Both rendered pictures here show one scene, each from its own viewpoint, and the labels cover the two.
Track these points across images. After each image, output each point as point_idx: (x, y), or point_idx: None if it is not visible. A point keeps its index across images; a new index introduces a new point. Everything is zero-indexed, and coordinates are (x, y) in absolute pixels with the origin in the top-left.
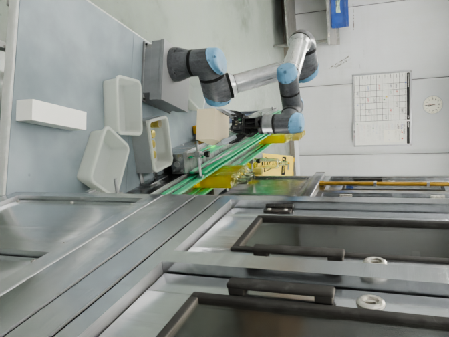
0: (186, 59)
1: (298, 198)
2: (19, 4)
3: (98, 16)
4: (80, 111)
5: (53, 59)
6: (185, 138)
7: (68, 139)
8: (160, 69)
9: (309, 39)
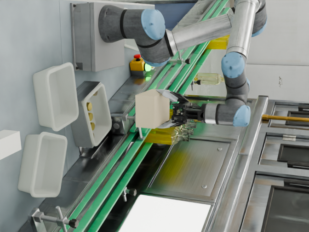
0: (119, 25)
1: None
2: None
3: (18, 6)
4: (13, 135)
5: None
6: (122, 79)
7: (4, 158)
8: (92, 38)
9: (258, 2)
